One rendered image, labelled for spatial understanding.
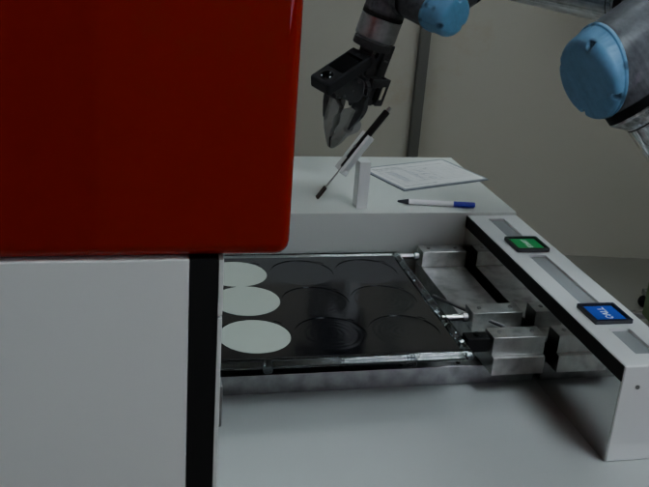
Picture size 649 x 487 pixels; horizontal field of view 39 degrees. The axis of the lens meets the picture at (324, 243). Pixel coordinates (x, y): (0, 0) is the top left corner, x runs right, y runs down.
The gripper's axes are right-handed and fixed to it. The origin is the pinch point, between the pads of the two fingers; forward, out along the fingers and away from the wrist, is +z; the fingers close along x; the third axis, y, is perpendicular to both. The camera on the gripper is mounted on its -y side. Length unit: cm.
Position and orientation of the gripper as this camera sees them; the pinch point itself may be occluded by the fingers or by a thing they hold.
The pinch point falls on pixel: (330, 141)
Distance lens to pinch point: 171.3
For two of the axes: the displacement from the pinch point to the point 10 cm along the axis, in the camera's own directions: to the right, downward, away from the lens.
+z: -3.3, 8.7, 3.7
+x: -7.5, -4.8, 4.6
